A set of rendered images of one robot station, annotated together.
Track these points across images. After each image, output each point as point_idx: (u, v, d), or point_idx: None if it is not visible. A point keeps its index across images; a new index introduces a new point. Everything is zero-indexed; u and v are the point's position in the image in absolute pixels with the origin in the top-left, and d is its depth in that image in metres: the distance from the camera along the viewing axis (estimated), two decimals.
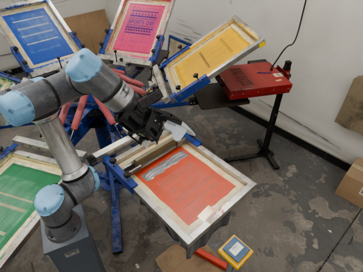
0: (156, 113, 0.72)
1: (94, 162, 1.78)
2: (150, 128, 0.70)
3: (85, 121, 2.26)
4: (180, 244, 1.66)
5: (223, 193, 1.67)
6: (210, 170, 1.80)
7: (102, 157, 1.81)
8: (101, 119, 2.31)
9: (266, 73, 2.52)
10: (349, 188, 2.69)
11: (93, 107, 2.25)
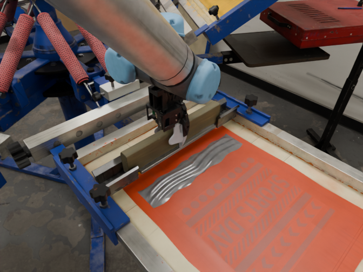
0: (182, 110, 0.71)
1: (25, 158, 0.73)
2: (167, 118, 0.69)
3: (36, 85, 1.21)
4: None
5: (358, 243, 0.62)
6: (303, 180, 0.76)
7: (47, 148, 0.77)
8: (67, 82, 1.27)
9: (353, 8, 1.48)
10: None
11: (50, 58, 1.20)
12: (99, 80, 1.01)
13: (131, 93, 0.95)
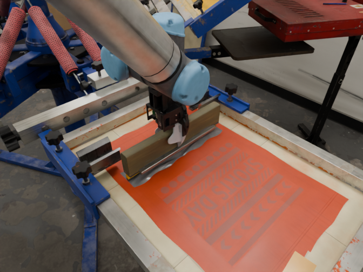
0: (182, 110, 0.71)
1: (14, 141, 0.78)
2: (167, 117, 0.69)
3: (29, 76, 1.26)
4: None
5: (323, 217, 0.67)
6: (277, 163, 0.81)
7: (35, 131, 0.81)
8: (59, 74, 1.31)
9: (337, 4, 1.52)
10: None
11: (42, 51, 1.24)
12: (88, 70, 1.06)
13: (118, 82, 0.99)
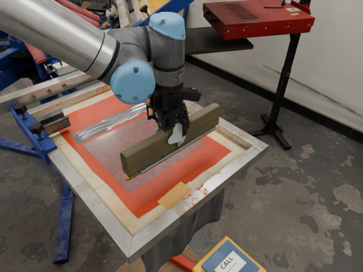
0: (182, 110, 0.71)
1: None
2: (168, 117, 0.69)
3: (11, 68, 1.53)
4: None
5: (208, 162, 0.93)
6: None
7: (8, 106, 1.08)
8: None
9: (275, 7, 1.79)
10: None
11: (21, 47, 1.51)
12: (55, 62, 1.33)
13: (76, 70, 1.26)
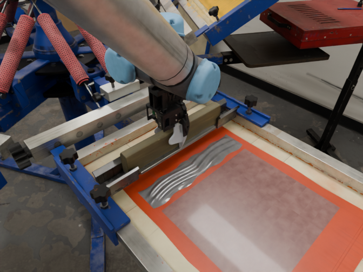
0: (182, 110, 0.71)
1: (25, 159, 0.73)
2: (167, 118, 0.69)
3: (37, 85, 1.22)
4: None
5: (358, 243, 0.62)
6: (303, 181, 0.76)
7: (47, 148, 0.77)
8: (68, 82, 1.27)
9: (353, 8, 1.48)
10: None
11: (50, 59, 1.20)
12: (99, 81, 1.02)
13: (131, 93, 0.95)
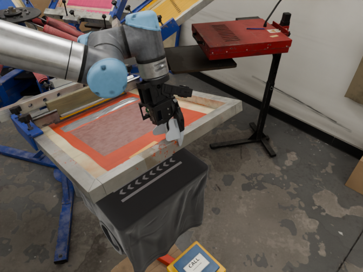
0: (173, 103, 0.73)
1: None
2: (159, 111, 0.71)
3: (15, 87, 1.69)
4: (121, 254, 1.09)
5: (183, 124, 0.94)
6: None
7: (8, 113, 1.21)
8: None
9: (257, 28, 1.96)
10: None
11: None
12: None
13: (71, 82, 1.40)
